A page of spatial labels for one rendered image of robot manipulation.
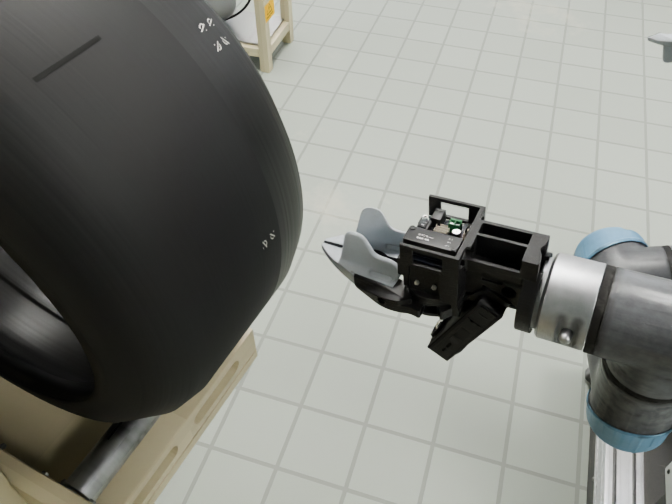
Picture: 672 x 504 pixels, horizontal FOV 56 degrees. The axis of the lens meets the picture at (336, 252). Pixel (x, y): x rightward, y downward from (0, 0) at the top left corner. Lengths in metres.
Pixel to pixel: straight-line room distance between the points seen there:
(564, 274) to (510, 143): 2.35
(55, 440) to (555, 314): 0.78
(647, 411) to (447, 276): 0.20
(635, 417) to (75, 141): 0.51
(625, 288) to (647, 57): 3.21
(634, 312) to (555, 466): 1.44
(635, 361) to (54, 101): 0.49
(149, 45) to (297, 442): 1.45
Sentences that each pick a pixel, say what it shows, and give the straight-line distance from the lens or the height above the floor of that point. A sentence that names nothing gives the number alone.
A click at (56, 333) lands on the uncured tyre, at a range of 1.03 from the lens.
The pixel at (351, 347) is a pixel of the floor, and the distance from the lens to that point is 2.03.
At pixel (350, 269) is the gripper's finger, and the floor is 1.24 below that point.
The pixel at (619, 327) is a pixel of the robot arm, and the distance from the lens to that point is 0.53.
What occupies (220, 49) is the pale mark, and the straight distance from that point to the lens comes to 0.63.
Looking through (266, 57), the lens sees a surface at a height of 0.09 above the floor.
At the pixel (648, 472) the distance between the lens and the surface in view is 1.78.
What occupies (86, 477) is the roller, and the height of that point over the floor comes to 0.92.
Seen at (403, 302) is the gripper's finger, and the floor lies 1.25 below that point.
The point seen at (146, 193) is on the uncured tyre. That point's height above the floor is 1.34.
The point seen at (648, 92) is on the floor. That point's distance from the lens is 3.42.
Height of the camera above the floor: 1.69
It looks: 48 degrees down
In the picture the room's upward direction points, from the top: straight up
